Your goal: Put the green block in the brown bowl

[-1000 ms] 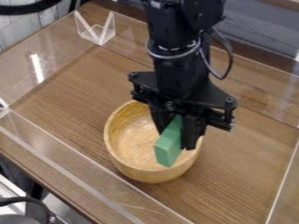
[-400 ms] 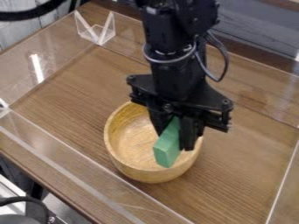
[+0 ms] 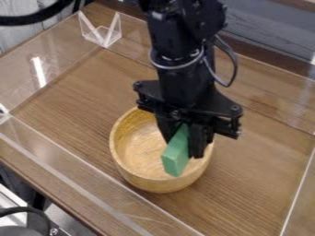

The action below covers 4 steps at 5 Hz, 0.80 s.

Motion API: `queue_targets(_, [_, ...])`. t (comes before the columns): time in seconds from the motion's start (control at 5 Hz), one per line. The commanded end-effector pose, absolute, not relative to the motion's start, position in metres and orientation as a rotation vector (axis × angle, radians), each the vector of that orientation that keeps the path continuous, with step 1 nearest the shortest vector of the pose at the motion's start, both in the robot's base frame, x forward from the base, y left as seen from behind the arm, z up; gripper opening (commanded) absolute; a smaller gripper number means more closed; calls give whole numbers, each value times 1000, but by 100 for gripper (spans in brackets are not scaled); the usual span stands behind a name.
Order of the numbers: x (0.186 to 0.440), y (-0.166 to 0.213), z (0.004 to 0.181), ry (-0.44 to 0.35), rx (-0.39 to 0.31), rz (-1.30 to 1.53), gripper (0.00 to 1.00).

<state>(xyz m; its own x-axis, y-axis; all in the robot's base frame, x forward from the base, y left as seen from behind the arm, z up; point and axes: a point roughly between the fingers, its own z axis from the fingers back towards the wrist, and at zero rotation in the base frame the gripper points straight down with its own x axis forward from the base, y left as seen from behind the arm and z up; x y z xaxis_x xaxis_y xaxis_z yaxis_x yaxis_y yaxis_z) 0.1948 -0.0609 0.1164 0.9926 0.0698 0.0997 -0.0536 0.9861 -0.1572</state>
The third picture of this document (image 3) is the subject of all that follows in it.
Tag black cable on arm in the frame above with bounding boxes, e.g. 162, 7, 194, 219
202, 33, 241, 89

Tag clear acrylic corner bracket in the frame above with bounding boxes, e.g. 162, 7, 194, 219
78, 12, 122, 49

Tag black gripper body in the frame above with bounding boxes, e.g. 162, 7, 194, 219
134, 67, 245, 138

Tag clear acrylic tray walls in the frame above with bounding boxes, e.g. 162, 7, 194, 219
0, 16, 315, 236

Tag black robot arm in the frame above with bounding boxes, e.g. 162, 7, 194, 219
134, 0, 245, 159

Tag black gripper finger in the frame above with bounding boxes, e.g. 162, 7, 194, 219
189, 124, 214, 159
155, 113, 182, 143

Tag green rectangular block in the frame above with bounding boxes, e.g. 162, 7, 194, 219
162, 124, 190, 177

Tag black cable lower left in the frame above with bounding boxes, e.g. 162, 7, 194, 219
0, 206, 54, 236

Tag brown wooden bowl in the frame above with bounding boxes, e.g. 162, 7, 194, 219
110, 107, 214, 194

